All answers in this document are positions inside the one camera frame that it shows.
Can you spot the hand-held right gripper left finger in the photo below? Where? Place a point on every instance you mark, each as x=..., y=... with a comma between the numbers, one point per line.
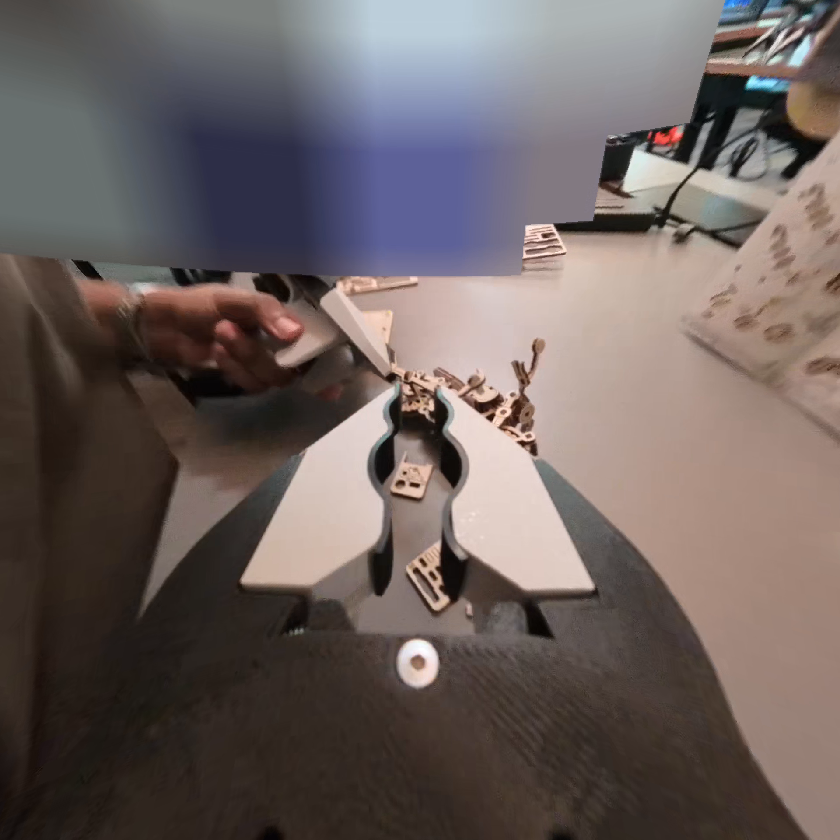
x=315, y=525

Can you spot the person's left forearm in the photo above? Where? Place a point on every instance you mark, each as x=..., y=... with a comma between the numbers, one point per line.
x=98, y=308

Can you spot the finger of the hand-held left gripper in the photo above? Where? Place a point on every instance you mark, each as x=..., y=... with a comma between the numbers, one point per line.
x=358, y=328

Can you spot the assembly instruction booklet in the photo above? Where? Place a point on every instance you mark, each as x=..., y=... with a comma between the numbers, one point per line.
x=774, y=282

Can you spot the person's dark brown clothing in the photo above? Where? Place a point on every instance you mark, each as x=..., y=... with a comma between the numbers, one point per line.
x=52, y=492

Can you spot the group of wooden part sheets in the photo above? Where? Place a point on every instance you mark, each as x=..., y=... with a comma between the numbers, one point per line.
x=544, y=239

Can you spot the small wooden square-hole piece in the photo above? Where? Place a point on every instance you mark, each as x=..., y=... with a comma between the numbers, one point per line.
x=410, y=485

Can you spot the person's left hand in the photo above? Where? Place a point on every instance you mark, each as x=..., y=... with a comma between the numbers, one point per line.
x=197, y=321

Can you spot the black flat device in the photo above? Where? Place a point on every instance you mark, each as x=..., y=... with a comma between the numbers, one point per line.
x=722, y=210

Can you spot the small wooden grid cutout piece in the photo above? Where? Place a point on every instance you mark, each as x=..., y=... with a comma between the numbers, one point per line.
x=426, y=577

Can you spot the grey desk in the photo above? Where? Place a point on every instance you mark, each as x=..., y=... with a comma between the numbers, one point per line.
x=656, y=492

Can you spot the wooden motorcycle model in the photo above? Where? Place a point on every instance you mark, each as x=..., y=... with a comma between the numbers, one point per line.
x=505, y=407

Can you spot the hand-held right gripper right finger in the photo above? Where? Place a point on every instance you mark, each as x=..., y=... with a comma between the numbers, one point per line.
x=518, y=531

